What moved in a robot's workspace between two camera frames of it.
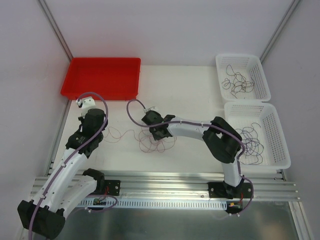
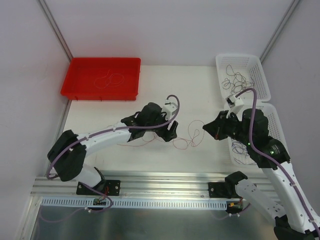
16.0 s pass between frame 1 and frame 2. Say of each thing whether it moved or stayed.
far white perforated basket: stayed
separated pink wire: moved
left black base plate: stayed
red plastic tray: stayed
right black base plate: stayed
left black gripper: moved
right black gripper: moved
